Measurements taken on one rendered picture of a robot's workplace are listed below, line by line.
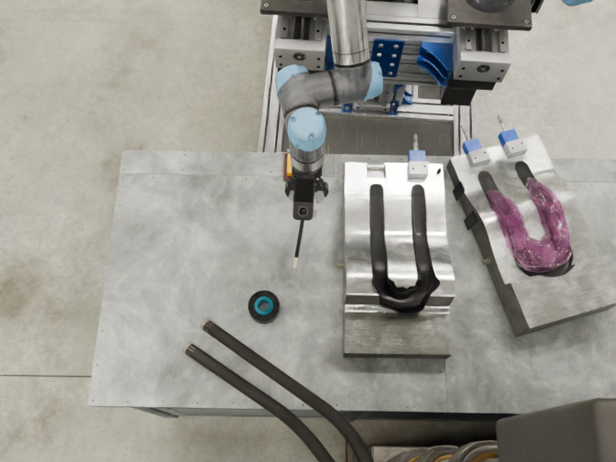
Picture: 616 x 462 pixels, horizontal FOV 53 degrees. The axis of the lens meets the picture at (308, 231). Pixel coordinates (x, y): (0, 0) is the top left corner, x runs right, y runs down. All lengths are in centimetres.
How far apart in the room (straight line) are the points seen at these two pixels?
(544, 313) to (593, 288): 14
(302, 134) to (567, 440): 90
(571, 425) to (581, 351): 131
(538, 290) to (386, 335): 39
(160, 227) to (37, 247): 108
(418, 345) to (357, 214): 36
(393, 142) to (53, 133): 146
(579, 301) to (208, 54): 198
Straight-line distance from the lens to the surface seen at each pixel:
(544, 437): 48
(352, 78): 132
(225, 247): 168
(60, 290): 264
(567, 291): 164
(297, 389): 148
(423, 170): 165
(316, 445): 148
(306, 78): 132
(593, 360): 175
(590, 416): 41
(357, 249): 156
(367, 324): 156
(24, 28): 329
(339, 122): 251
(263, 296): 159
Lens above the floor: 237
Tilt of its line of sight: 70 degrees down
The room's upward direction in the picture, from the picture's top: 1 degrees clockwise
